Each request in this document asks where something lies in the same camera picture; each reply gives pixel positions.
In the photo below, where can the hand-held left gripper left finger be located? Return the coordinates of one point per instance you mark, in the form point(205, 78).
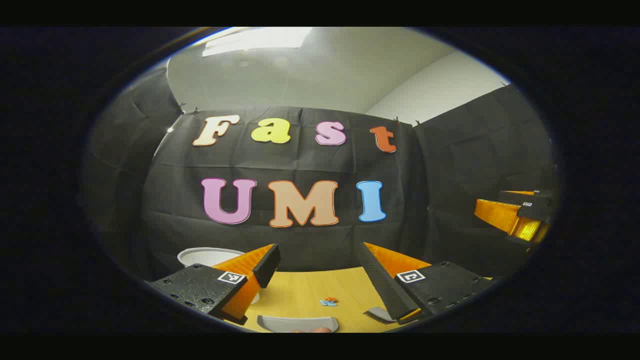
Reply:
point(268, 265)

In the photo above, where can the blue paper scrap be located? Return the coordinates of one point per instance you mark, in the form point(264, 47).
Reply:
point(326, 303)

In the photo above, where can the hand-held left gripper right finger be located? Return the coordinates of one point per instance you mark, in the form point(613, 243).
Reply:
point(380, 280)

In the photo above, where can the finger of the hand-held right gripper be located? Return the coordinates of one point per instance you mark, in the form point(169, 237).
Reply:
point(500, 215)

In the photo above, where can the black backdrop cloth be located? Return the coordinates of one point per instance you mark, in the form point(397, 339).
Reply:
point(300, 160)

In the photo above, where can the white ribbed garbage bin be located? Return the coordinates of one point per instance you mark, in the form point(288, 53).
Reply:
point(205, 257)

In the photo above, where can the grey dustpan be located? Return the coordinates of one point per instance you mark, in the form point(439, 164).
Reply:
point(295, 325)

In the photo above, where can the wooden desktop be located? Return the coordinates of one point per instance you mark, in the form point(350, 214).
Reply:
point(300, 290)

